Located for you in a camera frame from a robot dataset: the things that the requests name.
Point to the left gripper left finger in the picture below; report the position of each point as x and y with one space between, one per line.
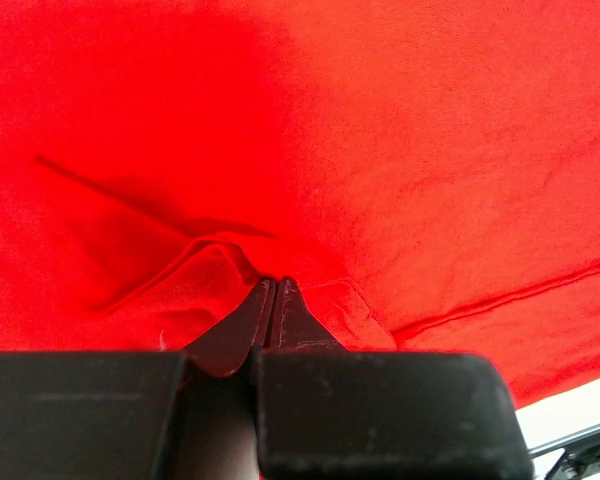
223 349

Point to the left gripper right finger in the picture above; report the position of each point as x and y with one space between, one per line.
293 327

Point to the red t shirt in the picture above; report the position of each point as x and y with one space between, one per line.
428 171

